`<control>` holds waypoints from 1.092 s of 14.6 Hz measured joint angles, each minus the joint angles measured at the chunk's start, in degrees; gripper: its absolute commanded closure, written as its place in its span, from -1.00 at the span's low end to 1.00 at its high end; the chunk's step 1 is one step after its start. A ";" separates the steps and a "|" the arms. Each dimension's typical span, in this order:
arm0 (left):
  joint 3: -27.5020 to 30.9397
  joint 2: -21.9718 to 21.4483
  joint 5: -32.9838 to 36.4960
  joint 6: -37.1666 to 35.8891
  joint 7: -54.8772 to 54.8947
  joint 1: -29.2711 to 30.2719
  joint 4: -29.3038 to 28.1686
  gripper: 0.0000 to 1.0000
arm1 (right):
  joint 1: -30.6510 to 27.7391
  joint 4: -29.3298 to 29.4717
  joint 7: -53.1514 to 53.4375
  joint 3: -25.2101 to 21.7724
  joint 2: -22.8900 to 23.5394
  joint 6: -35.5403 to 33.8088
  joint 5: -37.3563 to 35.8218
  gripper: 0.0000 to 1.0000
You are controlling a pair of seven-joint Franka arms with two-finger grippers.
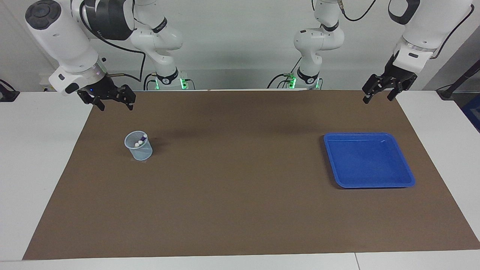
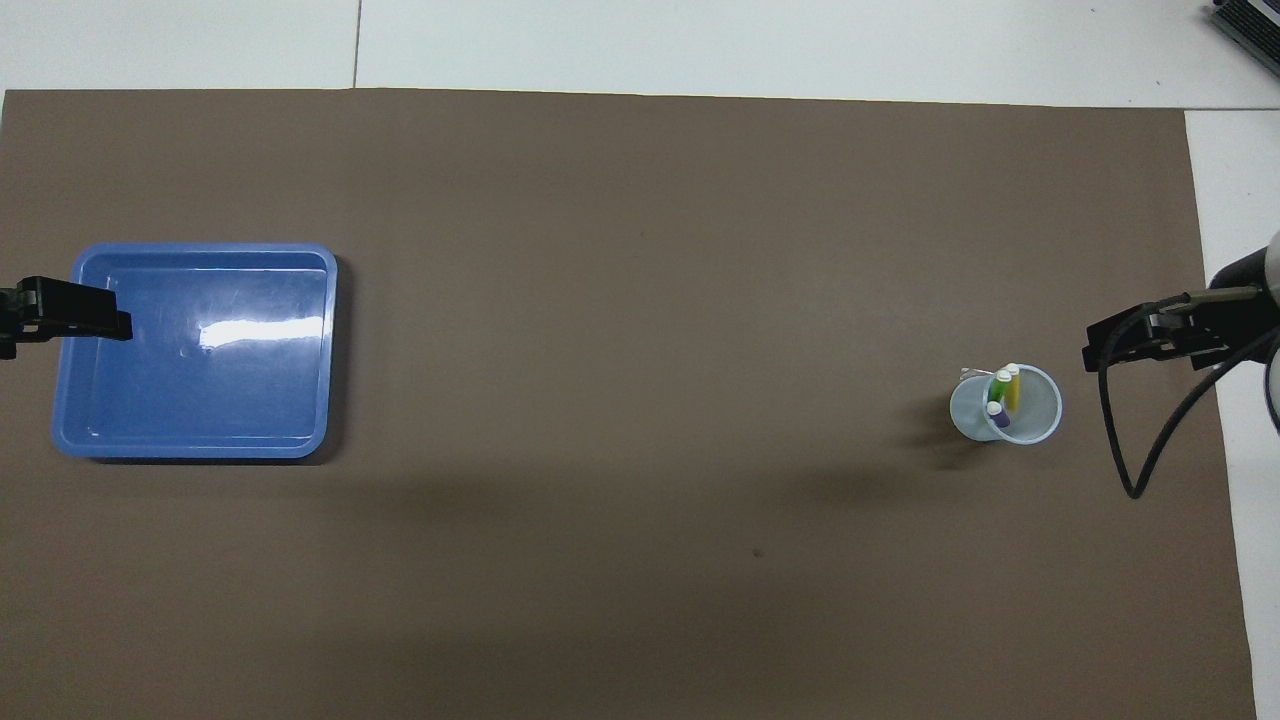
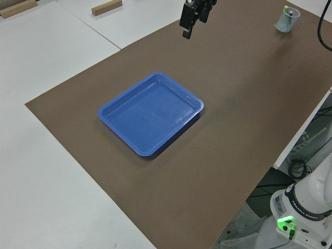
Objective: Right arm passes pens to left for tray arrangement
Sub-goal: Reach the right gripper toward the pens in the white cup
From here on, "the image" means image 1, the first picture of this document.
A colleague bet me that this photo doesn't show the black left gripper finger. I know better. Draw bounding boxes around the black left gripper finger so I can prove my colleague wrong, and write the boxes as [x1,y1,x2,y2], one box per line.
[387,81,405,102]
[362,74,384,105]

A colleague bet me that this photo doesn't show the blue plastic tray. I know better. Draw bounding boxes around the blue plastic tray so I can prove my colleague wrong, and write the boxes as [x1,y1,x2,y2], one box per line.
[323,132,416,189]

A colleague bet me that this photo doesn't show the light blue mesh pen cup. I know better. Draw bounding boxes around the light blue mesh pen cup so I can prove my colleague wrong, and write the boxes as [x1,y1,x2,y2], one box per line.
[124,130,153,161]

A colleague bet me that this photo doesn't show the white power box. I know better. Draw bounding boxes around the white power box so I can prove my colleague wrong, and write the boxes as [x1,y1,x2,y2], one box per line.
[39,73,62,92]

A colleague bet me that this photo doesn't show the black stand with pole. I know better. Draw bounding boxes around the black stand with pole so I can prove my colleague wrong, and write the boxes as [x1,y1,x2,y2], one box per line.
[436,59,480,101]

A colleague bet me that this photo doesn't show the blue crate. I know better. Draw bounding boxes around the blue crate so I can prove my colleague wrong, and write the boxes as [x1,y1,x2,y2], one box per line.
[460,94,480,134]

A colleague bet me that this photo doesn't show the black table clamp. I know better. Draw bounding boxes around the black table clamp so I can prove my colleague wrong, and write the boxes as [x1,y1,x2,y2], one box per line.
[0,79,20,102]

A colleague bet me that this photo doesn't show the brown table mat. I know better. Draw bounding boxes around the brown table mat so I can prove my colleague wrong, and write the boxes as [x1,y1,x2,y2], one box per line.
[22,89,480,260]

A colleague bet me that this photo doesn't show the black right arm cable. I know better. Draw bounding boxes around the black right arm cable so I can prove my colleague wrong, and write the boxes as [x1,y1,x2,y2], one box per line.
[79,0,147,83]

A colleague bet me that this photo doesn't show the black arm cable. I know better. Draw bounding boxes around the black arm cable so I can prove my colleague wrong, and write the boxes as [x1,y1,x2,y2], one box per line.
[339,0,475,60]
[79,0,147,83]

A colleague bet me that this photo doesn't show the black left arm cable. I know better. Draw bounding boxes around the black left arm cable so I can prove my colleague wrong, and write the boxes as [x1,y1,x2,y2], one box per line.
[339,0,475,60]

